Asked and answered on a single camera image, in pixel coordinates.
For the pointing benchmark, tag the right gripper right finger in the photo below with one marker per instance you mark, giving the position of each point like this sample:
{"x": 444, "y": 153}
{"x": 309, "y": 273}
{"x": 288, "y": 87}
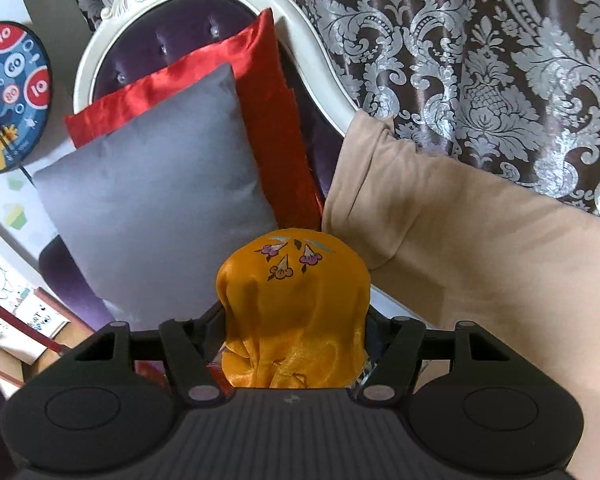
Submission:
{"x": 392, "y": 344}

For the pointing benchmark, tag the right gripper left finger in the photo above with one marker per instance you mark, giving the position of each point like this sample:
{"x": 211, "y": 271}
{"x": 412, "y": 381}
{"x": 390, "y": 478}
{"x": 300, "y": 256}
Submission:
{"x": 189, "y": 347}

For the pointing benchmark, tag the orange satin pouch red tassel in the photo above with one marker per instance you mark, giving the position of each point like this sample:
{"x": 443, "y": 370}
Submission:
{"x": 295, "y": 302}

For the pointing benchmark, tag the beige fabric cover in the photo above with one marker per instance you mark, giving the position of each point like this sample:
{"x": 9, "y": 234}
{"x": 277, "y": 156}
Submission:
{"x": 453, "y": 242}

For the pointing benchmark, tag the grey cushion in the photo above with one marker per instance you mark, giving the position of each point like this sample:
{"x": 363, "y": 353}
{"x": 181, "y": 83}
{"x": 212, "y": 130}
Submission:
{"x": 149, "y": 224}

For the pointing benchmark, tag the patterned damask curtain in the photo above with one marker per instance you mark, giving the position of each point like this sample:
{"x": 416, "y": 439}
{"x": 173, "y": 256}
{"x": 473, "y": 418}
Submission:
{"x": 508, "y": 86}

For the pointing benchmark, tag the red satin cushion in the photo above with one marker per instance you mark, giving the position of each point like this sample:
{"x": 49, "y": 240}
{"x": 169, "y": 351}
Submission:
{"x": 233, "y": 92}

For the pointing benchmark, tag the round dart board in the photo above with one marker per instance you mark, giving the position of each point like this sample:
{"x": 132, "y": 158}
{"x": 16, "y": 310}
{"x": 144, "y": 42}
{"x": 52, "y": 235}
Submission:
{"x": 26, "y": 93}

